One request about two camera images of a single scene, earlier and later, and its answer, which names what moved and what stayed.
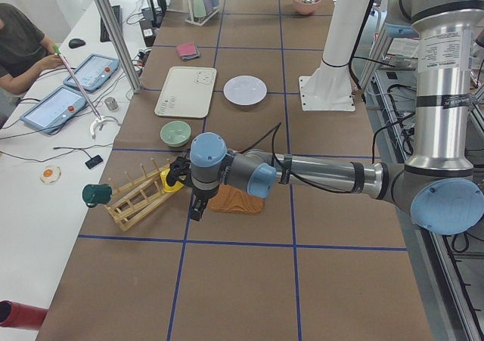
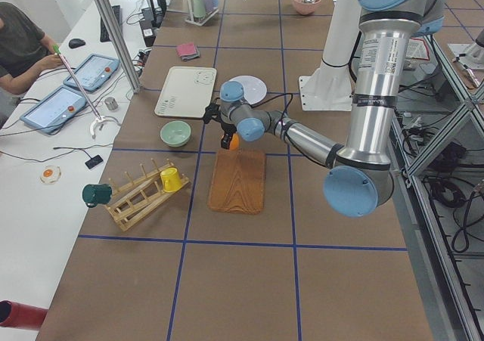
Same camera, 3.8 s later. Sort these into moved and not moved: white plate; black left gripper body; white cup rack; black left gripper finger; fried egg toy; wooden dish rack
Moved: black left gripper finger; black left gripper body
Not moved: white plate; wooden dish rack; white cup rack; fried egg toy
